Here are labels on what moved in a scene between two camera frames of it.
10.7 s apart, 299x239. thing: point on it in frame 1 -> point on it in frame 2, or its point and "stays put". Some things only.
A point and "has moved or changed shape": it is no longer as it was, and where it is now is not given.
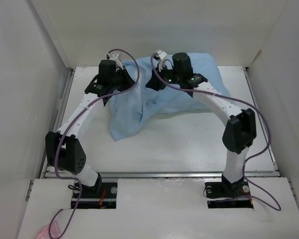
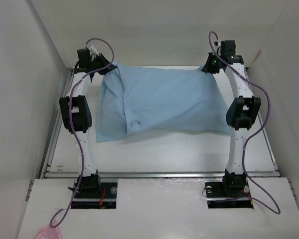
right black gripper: x=154 y=84 -> x=208 y=67
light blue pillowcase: x=132 y=107 has moved or changed shape
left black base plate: x=102 y=195 stays put
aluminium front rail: x=170 y=175 stays put
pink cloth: x=43 y=233 stays put
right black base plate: x=228 y=195 stays put
